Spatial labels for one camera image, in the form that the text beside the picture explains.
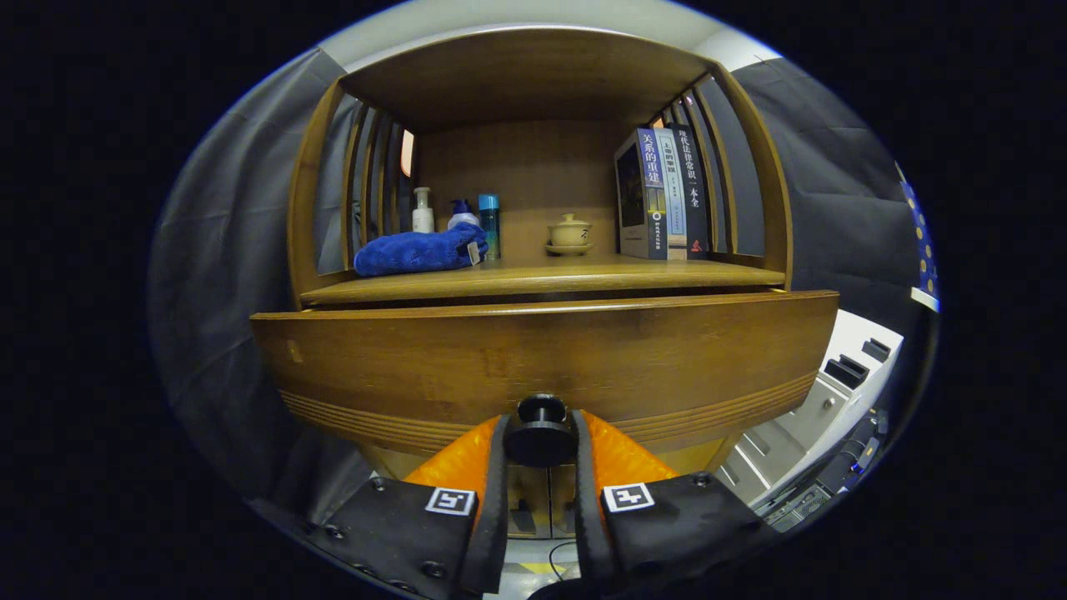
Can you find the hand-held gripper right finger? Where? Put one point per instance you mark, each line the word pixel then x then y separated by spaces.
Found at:
pixel 586 508

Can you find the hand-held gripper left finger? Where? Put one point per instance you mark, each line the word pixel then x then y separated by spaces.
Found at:
pixel 496 500

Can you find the wooden drawer with black knob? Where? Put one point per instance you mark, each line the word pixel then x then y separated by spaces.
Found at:
pixel 542 350

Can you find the wooden cabinet door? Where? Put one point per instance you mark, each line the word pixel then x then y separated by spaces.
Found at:
pixel 563 492
pixel 525 492

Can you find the white drawer cabinet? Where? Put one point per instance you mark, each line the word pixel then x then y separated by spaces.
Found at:
pixel 800 417

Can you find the wooden countertop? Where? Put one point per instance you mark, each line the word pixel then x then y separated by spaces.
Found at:
pixel 567 271

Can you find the wooden cabinet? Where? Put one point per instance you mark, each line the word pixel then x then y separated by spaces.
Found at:
pixel 525 75

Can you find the black electronic equipment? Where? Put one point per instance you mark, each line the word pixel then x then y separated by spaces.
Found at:
pixel 834 475

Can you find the beige saucer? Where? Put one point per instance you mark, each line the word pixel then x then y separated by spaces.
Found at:
pixel 569 249

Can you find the folded blue towel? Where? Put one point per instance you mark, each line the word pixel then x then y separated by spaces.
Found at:
pixel 408 250

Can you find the teal bottle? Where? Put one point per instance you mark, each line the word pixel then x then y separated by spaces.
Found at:
pixel 489 225

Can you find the beige lidded teacup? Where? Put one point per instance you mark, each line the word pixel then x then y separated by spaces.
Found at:
pixel 569 232

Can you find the white bottle with blue cap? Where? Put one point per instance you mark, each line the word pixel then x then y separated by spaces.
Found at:
pixel 463 220

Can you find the white pump bottle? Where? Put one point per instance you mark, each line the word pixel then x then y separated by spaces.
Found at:
pixel 423 218

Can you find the dark book with blue spine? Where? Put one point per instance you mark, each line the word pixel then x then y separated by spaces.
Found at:
pixel 629 200

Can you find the light blue book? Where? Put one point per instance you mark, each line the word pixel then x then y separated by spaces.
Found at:
pixel 673 200

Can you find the black book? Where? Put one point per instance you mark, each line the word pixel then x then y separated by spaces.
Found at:
pixel 693 192

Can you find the black backdrop cloth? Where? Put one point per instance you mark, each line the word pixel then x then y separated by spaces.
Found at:
pixel 217 250

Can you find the white shelf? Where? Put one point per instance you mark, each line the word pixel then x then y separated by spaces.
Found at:
pixel 925 298

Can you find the blue gold-dotted gift bag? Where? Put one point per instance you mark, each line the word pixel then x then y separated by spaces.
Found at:
pixel 921 242

